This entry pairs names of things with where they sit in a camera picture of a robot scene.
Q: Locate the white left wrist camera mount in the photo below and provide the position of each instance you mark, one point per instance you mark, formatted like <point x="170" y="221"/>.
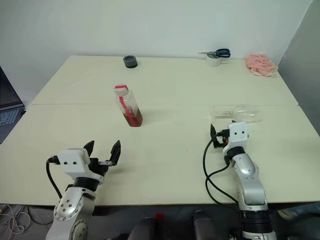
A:
<point x="72" y="160"/>

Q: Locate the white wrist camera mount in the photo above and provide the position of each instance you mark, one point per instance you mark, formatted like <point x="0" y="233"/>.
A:
<point x="72" y="160"/>
<point x="238" y="136"/>

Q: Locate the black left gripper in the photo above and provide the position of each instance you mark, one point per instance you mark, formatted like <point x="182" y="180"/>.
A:
<point x="96" y="170"/>

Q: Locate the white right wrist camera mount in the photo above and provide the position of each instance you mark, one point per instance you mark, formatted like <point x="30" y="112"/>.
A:
<point x="238" y="136"/>

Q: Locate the pink cloth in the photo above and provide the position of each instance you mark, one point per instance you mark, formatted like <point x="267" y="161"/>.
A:
<point x="260" y="64"/>

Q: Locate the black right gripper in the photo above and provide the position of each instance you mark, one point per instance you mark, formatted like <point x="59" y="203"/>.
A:
<point x="220" y="143"/>

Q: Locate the clear bottle with red tape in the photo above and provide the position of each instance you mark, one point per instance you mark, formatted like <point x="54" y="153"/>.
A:
<point x="130" y="110"/>

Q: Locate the dark laptop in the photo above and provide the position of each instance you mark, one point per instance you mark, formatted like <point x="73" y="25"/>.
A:
<point x="8" y="110"/>

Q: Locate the clear plastic scoop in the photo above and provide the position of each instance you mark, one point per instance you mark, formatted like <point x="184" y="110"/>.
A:
<point x="246" y="113"/>

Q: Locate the black round tape roll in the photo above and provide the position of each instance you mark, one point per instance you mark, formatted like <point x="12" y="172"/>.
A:
<point x="130" y="61"/>

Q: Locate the dark rounded shape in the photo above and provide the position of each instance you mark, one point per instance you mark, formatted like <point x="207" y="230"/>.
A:
<point x="202" y="225"/>
<point x="143" y="228"/>

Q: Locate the grey partition panel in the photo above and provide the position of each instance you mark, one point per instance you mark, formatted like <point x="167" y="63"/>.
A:
<point x="302" y="62"/>

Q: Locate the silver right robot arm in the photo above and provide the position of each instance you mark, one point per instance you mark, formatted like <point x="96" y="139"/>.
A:
<point x="250" y="180"/>

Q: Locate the white tape roll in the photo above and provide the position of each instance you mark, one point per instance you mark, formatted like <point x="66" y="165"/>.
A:
<point x="212" y="61"/>

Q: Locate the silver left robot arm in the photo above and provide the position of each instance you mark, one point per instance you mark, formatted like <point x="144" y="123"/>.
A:
<point x="67" y="207"/>

